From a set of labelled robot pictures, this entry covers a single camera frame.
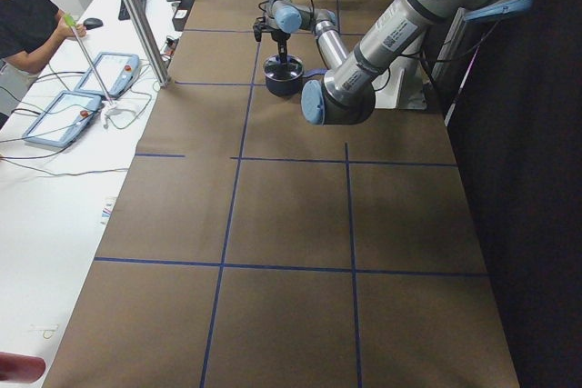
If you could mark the metal reacher stick green grip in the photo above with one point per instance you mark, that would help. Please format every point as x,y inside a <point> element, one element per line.
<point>110,107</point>

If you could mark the aluminium frame post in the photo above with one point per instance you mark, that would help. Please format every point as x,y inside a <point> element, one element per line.
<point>146,37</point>

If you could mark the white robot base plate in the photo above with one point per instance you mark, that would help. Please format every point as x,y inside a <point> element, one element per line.
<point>403,85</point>

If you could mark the person in black shirt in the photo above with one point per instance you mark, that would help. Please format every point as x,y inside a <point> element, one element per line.
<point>31,33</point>

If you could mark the blue teach pendant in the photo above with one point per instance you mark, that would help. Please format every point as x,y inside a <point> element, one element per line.
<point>63,120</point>
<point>117,71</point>

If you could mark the black computer mouse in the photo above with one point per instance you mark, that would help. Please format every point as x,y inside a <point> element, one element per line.
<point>92,23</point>

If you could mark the near blue teach pendant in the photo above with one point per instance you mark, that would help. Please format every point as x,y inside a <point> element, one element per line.
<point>63,120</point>

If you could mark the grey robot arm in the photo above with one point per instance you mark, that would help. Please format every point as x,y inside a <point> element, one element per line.
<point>346,95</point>

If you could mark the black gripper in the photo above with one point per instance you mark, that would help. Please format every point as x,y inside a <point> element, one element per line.
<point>280,39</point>

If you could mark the black saucepan blue handle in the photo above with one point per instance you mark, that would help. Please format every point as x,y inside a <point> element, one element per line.
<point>287,88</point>

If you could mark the glass pot lid blue knob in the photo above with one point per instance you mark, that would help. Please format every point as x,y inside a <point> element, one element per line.
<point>275,69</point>

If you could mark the red cylinder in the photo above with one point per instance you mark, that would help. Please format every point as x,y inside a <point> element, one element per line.
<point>18,368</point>

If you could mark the far blue teach pendant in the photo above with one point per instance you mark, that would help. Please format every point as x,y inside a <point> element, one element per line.
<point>117,71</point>

